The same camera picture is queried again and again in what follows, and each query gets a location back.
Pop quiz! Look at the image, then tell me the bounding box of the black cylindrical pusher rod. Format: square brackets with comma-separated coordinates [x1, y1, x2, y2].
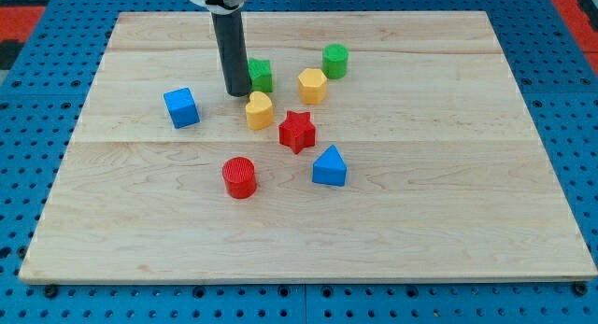
[212, 9, 252, 97]

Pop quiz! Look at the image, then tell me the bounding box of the green star block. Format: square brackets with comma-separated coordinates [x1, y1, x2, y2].
[248, 57, 274, 92]

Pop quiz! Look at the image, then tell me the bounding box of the red star block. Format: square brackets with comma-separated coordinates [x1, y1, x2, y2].
[278, 110, 317, 154]

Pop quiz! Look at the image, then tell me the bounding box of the yellow heart block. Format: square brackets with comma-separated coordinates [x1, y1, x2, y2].
[245, 92, 274, 130]

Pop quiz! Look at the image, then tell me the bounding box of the blue cube block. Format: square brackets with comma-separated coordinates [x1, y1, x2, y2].
[163, 88, 201, 129]

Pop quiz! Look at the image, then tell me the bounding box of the yellow hexagon block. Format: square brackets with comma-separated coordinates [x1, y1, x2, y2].
[297, 68, 328, 105]

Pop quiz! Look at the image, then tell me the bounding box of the green cylinder block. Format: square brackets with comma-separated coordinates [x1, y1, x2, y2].
[322, 43, 349, 79]

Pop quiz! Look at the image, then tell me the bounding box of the red cylinder block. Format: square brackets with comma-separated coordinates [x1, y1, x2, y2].
[221, 157, 257, 199]

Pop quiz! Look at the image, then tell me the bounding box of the blue triangle block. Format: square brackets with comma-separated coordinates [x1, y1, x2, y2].
[312, 145, 348, 187]

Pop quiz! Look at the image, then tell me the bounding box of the light wooden board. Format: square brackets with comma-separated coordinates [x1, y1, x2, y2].
[20, 11, 597, 285]

